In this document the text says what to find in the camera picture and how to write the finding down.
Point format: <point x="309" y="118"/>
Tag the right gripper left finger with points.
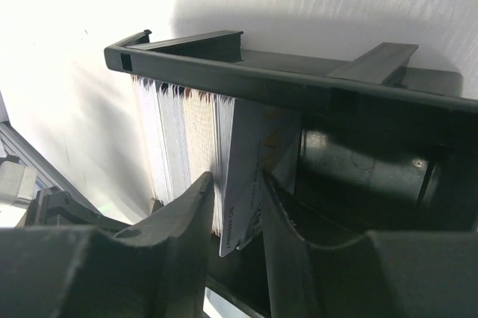
<point x="155" y="268"/>

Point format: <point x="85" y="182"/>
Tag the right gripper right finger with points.
<point x="316" y="268"/>

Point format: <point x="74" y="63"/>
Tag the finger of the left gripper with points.
<point x="51" y="212"/>

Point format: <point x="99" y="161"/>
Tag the black plastic card box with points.
<point x="383" y="146"/>

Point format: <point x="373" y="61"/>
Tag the white magnetic stripe card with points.
<point x="263" y="138"/>

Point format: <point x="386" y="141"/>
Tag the white card stack in box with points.
<point x="186" y="132"/>

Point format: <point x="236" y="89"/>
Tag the aluminium front frame rail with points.
<point x="15" y="144"/>

